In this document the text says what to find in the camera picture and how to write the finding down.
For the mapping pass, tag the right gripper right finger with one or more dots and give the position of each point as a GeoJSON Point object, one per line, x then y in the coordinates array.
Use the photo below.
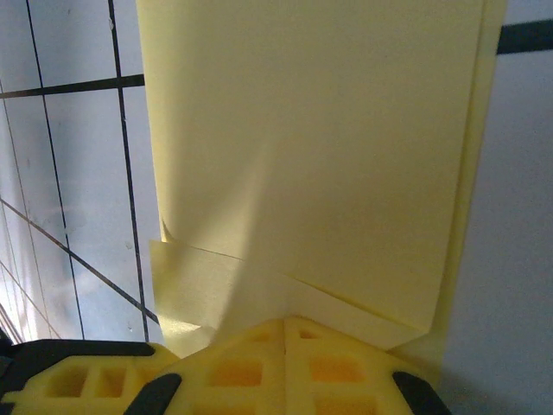
{"type": "Point", "coordinates": [341, 380]}

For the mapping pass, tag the yellow paper sheet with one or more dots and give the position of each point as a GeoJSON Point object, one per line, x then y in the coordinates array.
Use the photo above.
{"type": "Point", "coordinates": [311, 151]}

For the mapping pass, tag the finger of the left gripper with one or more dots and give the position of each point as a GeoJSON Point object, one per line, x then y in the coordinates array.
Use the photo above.
{"type": "Point", "coordinates": [69, 380]}

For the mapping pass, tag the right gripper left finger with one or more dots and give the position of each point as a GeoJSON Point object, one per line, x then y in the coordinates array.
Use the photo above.
{"type": "Point", "coordinates": [233, 380]}

